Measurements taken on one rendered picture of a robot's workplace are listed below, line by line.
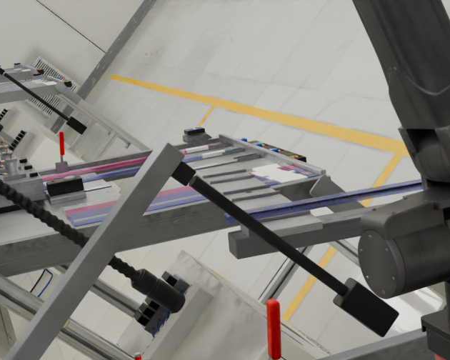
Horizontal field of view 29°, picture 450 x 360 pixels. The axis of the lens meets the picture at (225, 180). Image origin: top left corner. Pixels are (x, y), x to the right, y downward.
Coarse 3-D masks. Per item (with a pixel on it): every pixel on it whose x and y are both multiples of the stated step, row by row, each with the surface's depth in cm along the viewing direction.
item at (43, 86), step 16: (32, 80) 565; (48, 80) 548; (64, 80) 551; (0, 96) 494; (16, 96) 497; (32, 96) 500; (64, 96) 576; (80, 96) 505; (96, 112) 510; (32, 128) 563; (112, 128) 514; (0, 144) 567; (16, 144) 552; (32, 144) 527; (48, 144) 508; (80, 144) 584; (128, 144) 595; (32, 160) 506; (48, 160) 509; (64, 160) 512; (80, 160) 517; (32, 288) 570
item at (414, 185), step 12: (420, 180) 114; (348, 192) 112; (360, 192) 111; (372, 192) 112; (384, 192) 112; (396, 192) 113; (276, 204) 110; (288, 204) 109; (300, 204) 109; (312, 204) 110; (324, 204) 110; (336, 204) 111; (228, 216) 107; (252, 216) 108; (264, 216) 108
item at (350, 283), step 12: (348, 288) 60; (360, 288) 59; (336, 300) 60; (348, 300) 59; (360, 300) 60; (372, 300) 60; (348, 312) 59; (360, 312) 60; (372, 312) 60; (384, 312) 60; (396, 312) 61; (372, 324) 60; (384, 324) 60
